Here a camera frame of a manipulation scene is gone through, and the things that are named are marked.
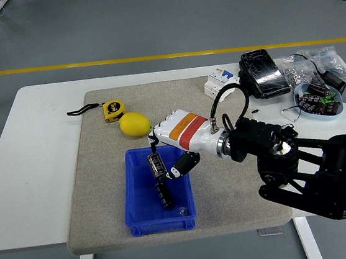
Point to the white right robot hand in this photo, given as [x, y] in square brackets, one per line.
[185, 131]

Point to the dark brown cylindrical battery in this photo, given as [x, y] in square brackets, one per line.
[165, 197]
[305, 102]
[156, 165]
[328, 108]
[317, 88]

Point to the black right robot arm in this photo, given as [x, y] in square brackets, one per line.
[255, 139]

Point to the blue plastic box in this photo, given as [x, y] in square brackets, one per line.
[140, 202]

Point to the yellow lemon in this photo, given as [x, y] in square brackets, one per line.
[134, 124]

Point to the white circuit breaker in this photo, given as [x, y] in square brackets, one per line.
[217, 82]

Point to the tiny black part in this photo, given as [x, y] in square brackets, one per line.
[254, 110]

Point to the yellow tape measure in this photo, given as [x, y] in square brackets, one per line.
[114, 109]

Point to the small clear screw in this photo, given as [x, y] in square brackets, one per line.
[182, 211]

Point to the grey-brown mat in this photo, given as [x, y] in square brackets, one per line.
[103, 175]

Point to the black glossy device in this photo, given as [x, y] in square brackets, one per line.
[263, 73]

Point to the small black block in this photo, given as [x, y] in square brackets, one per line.
[290, 130]

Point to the light blue bowl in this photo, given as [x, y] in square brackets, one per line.
[299, 88]

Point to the clear bag of metal parts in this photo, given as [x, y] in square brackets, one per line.
[294, 73]
[330, 58]

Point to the small green part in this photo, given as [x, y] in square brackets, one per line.
[328, 98]

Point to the black power adapter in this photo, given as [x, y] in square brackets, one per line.
[333, 79]

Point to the clear bracket under table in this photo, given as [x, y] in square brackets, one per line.
[269, 231]

